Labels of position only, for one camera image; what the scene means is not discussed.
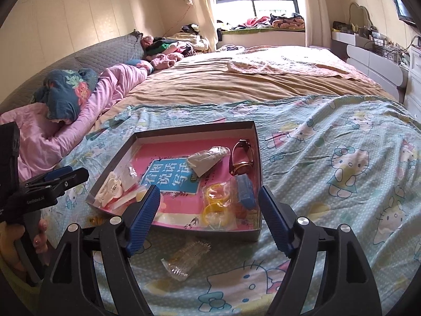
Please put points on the pink lace blanket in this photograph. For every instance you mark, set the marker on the pink lace blanket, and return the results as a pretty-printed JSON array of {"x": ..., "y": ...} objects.
[{"x": 296, "y": 65}]

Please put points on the pink book with blue label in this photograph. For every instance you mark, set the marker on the pink book with blue label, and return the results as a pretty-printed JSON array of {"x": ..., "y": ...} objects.
[{"x": 171, "y": 177}]

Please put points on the person's left hand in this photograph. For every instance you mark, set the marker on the person's left hand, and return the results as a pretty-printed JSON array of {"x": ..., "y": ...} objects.
[{"x": 10, "y": 247}]

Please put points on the clothes on window seat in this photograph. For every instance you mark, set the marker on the clothes on window seat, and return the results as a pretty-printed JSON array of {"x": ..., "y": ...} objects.
[{"x": 263, "y": 21}]

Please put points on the small translucent plastic packet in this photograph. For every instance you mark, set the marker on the small translucent plastic packet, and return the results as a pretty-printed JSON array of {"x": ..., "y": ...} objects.
[{"x": 205, "y": 161}]

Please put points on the clutter on dressing table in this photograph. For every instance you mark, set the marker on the clutter on dressing table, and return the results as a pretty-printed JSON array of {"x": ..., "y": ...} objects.
[{"x": 378, "y": 41}]

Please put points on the shallow dark cardboard box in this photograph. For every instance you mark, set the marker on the shallow dark cardboard box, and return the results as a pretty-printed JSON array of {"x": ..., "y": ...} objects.
[{"x": 194, "y": 134}]

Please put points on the pile of clothes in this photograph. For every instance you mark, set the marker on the pile of clothes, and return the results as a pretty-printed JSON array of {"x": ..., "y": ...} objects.
[{"x": 164, "y": 46}]

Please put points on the white bear-shaped hair claw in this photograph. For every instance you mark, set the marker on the white bear-shaped hair claw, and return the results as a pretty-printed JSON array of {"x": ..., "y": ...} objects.
[{"x": 108, "y": 187}]

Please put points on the white dressing table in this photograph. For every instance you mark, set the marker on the white dressing table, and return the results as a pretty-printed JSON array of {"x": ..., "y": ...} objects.
[{"x": 371, "y": 62}]

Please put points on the pink quilt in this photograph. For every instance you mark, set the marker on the pink quilt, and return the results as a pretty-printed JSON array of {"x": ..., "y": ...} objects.
[{"x": 108, "y": 89}]

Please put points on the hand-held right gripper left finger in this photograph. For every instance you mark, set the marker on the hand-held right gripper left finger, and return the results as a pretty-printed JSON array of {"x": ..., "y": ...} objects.
[{"x": 144, "y": 217}]

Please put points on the scalloped vanity mirror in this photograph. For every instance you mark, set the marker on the scalloped vanity mirror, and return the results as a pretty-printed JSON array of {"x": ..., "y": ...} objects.
[{"x": 358, "y": 14}]

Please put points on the blue floral pillow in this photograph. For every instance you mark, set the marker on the blue floral pillow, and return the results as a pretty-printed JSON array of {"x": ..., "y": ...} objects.
[{"x": 62, "y": 95}]

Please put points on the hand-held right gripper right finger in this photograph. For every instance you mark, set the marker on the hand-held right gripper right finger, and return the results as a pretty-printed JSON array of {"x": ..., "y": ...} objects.
[{"x": 274, "y": 220}]

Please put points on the brown blanket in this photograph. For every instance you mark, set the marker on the brown blanket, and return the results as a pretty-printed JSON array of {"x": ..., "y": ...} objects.
[{"x": 213, "y": 82}]

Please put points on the clear plastic hair clip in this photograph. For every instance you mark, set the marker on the clear plastic hair clip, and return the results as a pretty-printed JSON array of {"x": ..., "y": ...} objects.
[{"x": 186, "y": 260}]

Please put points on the black television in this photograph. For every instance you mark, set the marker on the black television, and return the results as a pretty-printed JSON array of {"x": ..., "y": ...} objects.
[{"x": 403, "y": 6}]

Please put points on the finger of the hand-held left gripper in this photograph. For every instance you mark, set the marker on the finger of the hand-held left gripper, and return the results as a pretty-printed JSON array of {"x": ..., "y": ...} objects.
[
  {"x": 70, "y": 179},
  {"x": 52, "y": 174}
]

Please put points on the cream dotted hair claw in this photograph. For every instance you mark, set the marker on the cream dotted hair claw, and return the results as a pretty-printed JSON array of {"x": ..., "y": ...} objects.
[{"x": 131, "y": 199}]

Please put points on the cream curtain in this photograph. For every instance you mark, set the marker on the cream curtain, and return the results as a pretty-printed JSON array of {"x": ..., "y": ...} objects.
[
  {"x": 200, "y": 6},
  {"x": 315, "y": 6}
]

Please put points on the grey quilted headboard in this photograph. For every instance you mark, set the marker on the grey quilted headboard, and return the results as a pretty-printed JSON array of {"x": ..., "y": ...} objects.
[{"x": 98, "y": 52}]

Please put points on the blue block in clear bag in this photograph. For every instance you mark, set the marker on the blue block in clear bag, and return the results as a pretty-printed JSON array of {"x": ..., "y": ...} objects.
[{"x": 246, "y": 191}]

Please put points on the cartoon cat print bed sheet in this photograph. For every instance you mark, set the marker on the cartoon cat print bed sheet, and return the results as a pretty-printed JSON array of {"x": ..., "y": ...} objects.
[{"x": 329, "y": 138}]

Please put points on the white drawer cabinet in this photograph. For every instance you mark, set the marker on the white drawer cabinet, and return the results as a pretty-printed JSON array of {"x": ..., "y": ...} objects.
[{"x": 412, "y": 82}]

